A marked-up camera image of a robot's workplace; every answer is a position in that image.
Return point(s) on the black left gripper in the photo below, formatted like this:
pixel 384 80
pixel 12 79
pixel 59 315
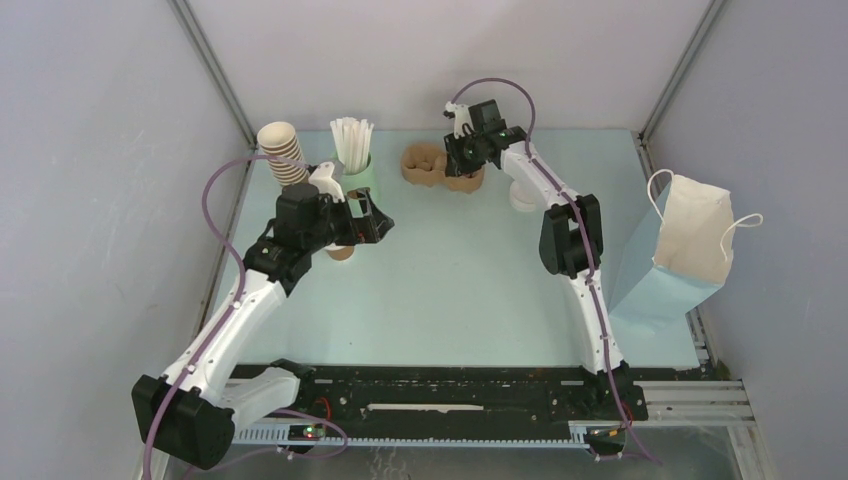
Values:
pixel 369 229

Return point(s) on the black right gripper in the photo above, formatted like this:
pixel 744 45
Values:
pixel 455 164

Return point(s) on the brown paper coffee cup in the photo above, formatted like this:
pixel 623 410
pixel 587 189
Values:
pixel 339 253

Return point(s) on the white paper bag with handles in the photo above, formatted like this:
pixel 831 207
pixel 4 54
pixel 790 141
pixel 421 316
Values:
pixel 697 227

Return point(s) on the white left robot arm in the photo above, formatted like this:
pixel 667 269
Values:
pixel 189 411

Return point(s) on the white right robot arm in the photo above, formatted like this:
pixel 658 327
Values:
pixel 571 237

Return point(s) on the green straw holder jar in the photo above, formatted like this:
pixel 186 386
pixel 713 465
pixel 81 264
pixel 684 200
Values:
pixel 365 179

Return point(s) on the brown cardboard cup carrier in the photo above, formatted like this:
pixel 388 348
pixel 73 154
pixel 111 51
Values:
pixel 425 164

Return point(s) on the stack of white lids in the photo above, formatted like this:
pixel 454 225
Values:
pixel 519 199

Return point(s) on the bundle of white wrapped straws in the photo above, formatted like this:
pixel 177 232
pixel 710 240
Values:
pixel 352 139

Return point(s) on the stack of brown paper cups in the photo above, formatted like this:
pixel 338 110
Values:
pixel 279 140

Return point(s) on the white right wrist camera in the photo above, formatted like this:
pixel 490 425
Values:
pixel 462 122

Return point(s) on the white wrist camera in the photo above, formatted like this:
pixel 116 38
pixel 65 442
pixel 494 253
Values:
pixel 462 122
pixel 325 177

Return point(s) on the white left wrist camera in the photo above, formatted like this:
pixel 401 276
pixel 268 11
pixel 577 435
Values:
pixel 325 177

